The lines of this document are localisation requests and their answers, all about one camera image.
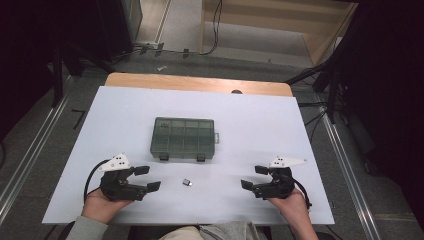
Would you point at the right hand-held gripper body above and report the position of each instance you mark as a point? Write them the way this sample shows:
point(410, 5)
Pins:
point(280, 186)

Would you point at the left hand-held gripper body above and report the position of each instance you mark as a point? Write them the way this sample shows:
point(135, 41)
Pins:
point(116, 190)

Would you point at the small grey metal part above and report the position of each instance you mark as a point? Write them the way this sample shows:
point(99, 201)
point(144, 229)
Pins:
point(187, 182)

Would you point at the translucent green compartment box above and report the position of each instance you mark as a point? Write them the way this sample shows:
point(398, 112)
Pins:
point(183, 138)

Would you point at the person's left hand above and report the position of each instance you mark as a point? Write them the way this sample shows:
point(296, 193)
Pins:
point(100, 208)

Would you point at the person's right hand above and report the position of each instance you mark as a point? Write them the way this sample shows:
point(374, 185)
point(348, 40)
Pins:
point(295, 208)

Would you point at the white table cover sheet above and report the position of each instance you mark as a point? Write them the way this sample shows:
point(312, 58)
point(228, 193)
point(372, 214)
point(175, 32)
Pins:
point(250, 133)

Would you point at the person's grey clothing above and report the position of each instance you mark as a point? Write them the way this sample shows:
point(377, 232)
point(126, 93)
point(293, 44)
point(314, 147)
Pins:
point(226, 231)

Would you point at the wooden table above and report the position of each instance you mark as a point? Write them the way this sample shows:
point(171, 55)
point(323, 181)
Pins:
point(166, 81)

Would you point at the small white floor scrap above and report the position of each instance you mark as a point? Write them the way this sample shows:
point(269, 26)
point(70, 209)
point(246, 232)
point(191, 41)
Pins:
point(161, 68)

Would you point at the black metal stand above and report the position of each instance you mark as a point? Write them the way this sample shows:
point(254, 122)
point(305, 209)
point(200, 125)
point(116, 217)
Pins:
point(331, 86)
point(57, 80)

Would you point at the wooden shelf unit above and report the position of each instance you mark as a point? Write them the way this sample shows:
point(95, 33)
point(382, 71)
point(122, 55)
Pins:
point(313, 43)

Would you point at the dark cabinet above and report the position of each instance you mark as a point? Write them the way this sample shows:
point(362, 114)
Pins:
point(113, 26)

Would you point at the metal floor rail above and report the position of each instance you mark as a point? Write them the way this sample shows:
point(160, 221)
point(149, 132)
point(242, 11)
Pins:
point(346, 173)
point(36, 150)

